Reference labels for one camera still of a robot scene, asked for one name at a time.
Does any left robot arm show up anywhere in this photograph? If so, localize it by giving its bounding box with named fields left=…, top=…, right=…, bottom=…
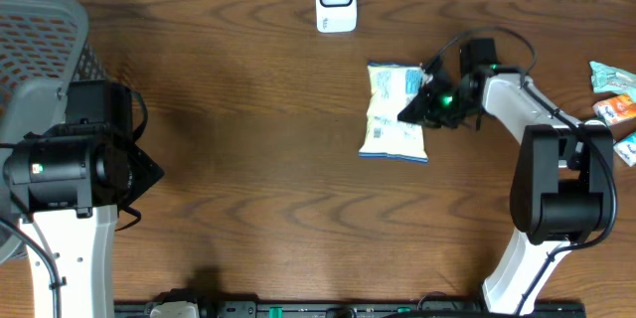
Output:
left=1, top=80, right=164, bottom=318

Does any grey plastic mesh basket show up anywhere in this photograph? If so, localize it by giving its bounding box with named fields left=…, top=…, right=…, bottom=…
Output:
left=0, top=0, right=111, bottom=264

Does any orange tissue pack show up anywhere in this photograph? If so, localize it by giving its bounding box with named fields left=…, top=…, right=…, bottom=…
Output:
left=592, top=94, right=636, bottom=125

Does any teal tissue pack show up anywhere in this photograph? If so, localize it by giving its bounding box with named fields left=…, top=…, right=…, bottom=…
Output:
left=613, top=132, right=636, bottom=167

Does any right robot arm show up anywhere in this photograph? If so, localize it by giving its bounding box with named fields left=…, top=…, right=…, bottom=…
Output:
left=398, top=58, right=617, bottom=316

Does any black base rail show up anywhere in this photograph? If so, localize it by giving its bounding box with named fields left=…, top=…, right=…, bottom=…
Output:
left=114, top=297, right=587, bottom=318

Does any white teal package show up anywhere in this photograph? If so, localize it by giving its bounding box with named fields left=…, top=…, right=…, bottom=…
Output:
left=359, top=62, right=431, bottom=163

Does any right black cable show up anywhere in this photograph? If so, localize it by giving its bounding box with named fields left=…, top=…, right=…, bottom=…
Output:
left=421, top=26, right=619, bottom=315

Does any black cable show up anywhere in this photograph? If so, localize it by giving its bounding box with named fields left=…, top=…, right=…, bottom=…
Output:
left=0, top=216, right=64, bottom=318
left=421, top=26, right=619, bottom=315

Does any left black cable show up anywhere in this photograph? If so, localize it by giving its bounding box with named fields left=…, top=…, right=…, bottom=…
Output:
left=0, top=216, right=64, bottom=318

